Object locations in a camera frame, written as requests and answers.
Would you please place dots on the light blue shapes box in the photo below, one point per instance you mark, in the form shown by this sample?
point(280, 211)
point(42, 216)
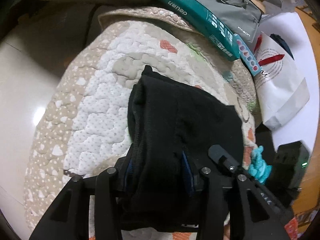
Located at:
point(247, 55)

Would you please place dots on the green paper pack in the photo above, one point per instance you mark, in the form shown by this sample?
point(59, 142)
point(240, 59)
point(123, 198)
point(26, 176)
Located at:
point(197, 17)

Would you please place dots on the white paper bag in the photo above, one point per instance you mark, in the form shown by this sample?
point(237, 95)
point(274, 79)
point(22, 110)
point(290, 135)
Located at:
point(280, 87)

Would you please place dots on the beige quilted mat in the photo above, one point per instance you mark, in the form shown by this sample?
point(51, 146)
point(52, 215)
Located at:
point(100, 100)

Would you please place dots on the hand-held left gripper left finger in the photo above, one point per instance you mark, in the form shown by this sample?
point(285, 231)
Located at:
point(105, 192)

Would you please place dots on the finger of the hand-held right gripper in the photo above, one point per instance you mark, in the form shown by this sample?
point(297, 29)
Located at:
point(217, 153)

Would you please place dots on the black pants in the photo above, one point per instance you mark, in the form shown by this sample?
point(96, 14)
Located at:
point(180, 120)

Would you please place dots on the teal star fleece blanket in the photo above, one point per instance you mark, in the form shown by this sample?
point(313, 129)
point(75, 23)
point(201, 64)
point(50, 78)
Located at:
point(260, 167)

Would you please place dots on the grey laptop bag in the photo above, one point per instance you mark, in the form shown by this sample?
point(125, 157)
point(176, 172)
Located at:
point(225, 7)

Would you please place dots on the dark blue cloth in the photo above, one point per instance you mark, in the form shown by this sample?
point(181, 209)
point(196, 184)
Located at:
point(283, 43)

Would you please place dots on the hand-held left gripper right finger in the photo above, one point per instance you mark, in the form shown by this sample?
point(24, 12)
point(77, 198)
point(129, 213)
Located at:
point(212, 205)

